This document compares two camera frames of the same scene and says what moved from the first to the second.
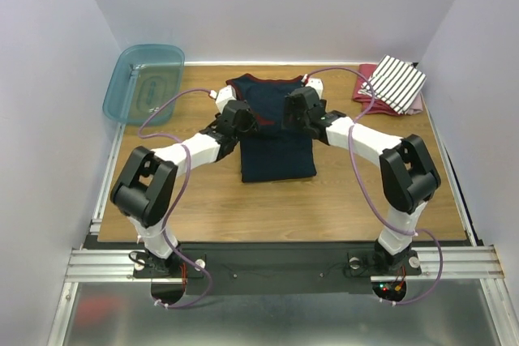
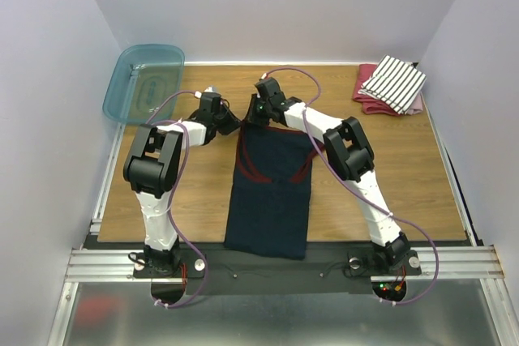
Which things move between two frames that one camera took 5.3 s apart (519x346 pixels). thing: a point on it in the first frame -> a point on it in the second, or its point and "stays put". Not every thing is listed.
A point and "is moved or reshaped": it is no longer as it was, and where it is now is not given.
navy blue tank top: [272, 153] is moved or reshaped
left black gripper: [250, 123] -> [234, 122]
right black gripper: [293, 111] -> [255, 113]
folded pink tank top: [417, 106] stays put
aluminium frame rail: [103, 265] stays put
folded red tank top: [379, 106] stays put
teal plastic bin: [145, 77] stays put
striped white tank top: [396, 83] stays put
